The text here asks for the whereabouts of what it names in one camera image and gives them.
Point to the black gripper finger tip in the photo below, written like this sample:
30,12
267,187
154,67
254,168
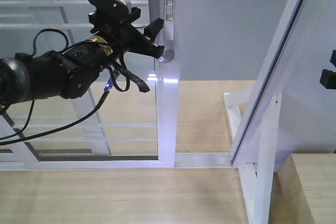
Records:
327,78

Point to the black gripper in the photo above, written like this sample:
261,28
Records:
124,36

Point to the white sliding glass door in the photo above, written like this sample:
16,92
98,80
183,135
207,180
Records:
131,130

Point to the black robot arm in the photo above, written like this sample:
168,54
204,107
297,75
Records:
69,73

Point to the door lock latch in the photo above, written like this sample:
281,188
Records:
169,20

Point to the plywood box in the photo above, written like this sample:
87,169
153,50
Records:
307,183

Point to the white wooden support brace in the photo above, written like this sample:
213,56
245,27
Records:
262,182

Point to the aluminium floor track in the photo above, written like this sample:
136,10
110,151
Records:
203,160

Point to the plywood base platform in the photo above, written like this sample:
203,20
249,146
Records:
192,195

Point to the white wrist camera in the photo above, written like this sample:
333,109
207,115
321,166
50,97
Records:
116,8

